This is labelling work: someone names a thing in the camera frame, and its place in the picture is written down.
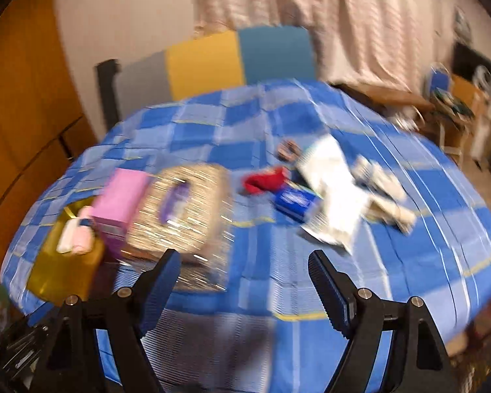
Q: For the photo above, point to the purple flower print box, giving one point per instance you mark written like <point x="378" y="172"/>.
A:
<point x="120" y="200"/>

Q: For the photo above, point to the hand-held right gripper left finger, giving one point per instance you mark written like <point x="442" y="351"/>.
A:
<point x="159" y="290"/>

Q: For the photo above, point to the wooden desk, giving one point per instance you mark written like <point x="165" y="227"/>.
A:
<point x="386" y="97"/>

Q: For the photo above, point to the chair with blue back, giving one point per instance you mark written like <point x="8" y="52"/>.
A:
<point x="446" y="98"/>

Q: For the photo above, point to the pink rolled towel blue band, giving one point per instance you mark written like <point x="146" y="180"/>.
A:
<point x="86" y="229"/>

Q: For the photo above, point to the gold box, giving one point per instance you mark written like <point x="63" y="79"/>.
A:
<point x="61" y="274"/>

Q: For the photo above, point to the small dark object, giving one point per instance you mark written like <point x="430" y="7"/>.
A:
<point x="288" y="150"/>

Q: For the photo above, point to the blue plaid blanket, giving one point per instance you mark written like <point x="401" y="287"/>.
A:
<point x="270" y="131"/>

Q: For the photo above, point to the grey yellow blue headboard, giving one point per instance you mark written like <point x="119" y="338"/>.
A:
<point x="204" y="61"/>

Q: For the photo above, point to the red cloth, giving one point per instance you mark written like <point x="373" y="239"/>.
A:
<point x="264" y="182"/>

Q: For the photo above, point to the blue packet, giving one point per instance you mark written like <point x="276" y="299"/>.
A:
<point x="296" y="204"/>

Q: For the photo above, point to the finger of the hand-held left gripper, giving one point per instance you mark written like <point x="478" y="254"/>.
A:
<point x="20" y="348"/>

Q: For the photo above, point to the orange wooden wardrobe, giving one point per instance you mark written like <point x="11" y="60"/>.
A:
<point x="20" y="110"/>

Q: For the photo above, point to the grey knit sock blue stripe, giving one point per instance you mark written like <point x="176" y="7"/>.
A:
<point x="378" y="178"/>

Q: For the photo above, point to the glittery woven box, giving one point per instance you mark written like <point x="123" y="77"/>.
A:
<point x="188" y="213"/>

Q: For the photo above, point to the dark wall poster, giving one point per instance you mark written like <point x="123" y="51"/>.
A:
<point x="472" y="61"/>

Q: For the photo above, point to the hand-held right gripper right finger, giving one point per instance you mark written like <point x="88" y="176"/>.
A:
<point x="331" y="294"/>

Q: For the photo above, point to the pale patterned curtain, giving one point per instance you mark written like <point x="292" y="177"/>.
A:
<point x="331" y="16"/>

